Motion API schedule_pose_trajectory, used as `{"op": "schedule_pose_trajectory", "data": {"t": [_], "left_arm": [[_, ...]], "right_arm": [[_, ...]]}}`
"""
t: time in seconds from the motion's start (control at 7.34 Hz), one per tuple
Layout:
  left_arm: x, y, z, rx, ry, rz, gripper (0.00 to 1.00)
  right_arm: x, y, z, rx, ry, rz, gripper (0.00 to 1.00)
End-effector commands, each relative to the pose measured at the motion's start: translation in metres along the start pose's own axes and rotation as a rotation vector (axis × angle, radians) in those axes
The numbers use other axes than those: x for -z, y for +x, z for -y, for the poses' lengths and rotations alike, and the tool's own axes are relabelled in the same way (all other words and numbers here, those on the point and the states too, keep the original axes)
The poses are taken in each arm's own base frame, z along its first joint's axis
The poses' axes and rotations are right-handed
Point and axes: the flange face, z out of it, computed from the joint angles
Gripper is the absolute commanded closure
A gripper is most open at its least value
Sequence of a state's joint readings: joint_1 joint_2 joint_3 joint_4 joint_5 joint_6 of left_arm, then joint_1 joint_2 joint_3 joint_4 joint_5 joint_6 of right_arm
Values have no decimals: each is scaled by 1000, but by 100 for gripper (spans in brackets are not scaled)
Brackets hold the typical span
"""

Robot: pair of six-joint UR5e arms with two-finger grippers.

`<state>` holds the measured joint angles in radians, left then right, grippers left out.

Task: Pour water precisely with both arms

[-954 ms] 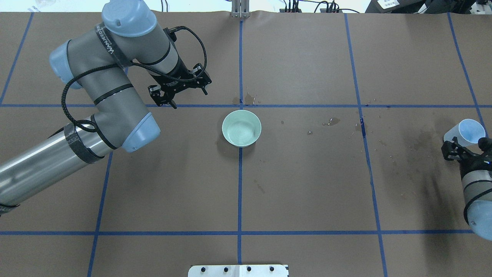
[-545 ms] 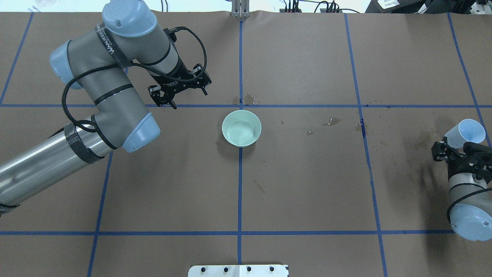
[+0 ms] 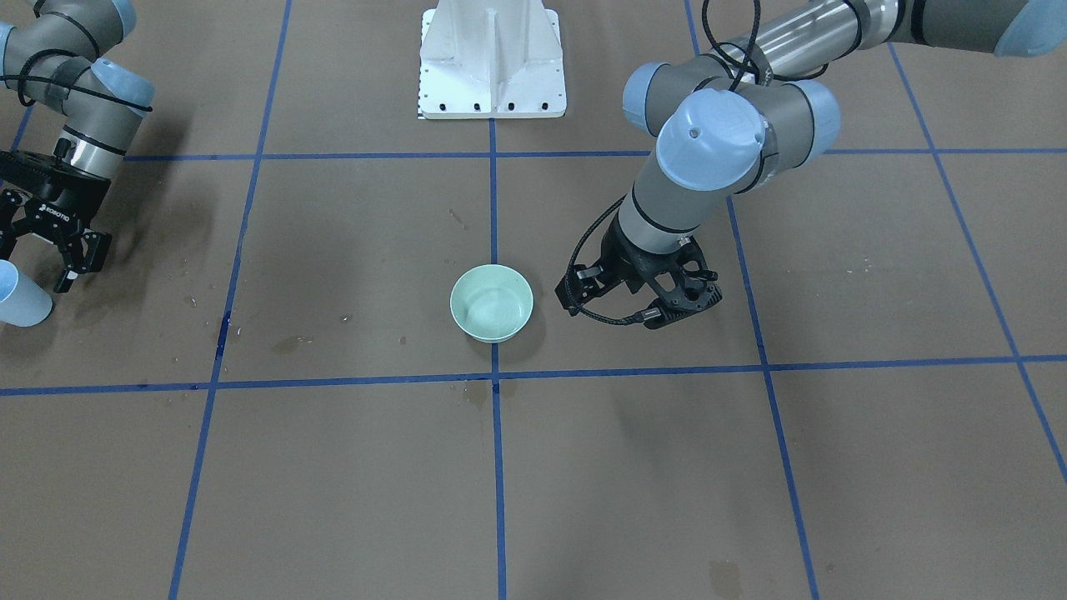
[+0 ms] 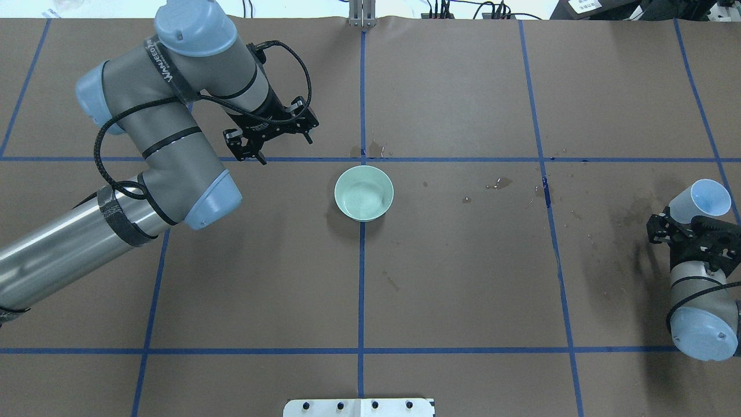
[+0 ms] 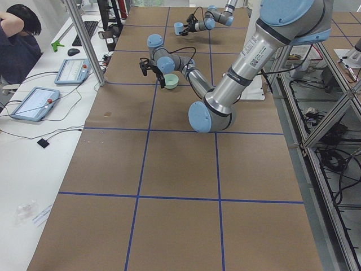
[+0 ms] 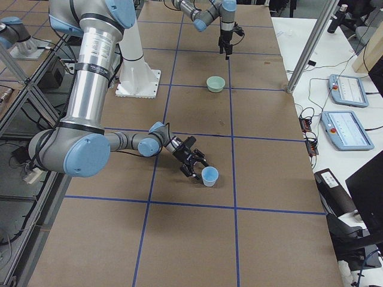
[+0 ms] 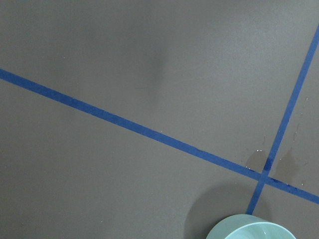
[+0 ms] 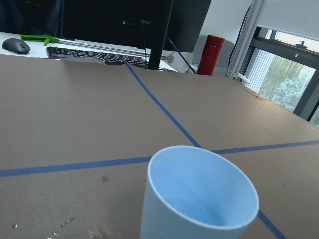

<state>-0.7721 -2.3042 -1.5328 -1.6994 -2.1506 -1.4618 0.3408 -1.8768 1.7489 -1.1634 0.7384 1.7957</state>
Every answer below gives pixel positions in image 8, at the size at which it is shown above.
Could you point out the brown paper table cover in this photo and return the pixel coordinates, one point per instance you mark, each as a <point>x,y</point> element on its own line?
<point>76,138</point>

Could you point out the red thermos bottle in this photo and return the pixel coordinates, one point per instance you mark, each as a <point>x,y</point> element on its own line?
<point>210,55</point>

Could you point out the black keyboard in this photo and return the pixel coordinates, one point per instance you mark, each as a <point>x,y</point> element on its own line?
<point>91,56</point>

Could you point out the black computer mouse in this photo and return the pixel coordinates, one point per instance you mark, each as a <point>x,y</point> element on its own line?
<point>16,45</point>

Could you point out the light blue plastic cup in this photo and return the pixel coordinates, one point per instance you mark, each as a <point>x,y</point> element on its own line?
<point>193,193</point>

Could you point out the green plastic tool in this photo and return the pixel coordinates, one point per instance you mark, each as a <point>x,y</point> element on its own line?
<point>40,38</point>

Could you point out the black computer monitor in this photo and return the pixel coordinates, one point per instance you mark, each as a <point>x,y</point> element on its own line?
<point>158,25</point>

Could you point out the seated person dark shirt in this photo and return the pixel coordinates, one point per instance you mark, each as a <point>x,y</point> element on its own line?
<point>31,17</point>

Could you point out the aluminium frame post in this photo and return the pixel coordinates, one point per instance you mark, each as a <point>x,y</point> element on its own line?
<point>245,36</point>

